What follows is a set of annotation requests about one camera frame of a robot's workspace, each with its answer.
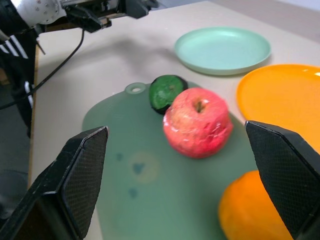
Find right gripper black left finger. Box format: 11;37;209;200
0;125;110;240

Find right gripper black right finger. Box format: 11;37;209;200
245;120;320;240

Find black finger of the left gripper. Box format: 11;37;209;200
65;5;113;34
124;0;161;20

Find orange fruit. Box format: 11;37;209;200
217;170;295;240

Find orange plate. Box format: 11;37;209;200
236;64;320;154

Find light green plate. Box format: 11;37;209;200
174;26;272;76

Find green cutting board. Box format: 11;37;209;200
81;82;262;240

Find person in black striped clothing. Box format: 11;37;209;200
0;0;38;138

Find green avocado half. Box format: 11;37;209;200
148;74;189;116

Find red apple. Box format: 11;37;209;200
162;87;235;160

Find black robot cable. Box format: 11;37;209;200
0;27;86;111

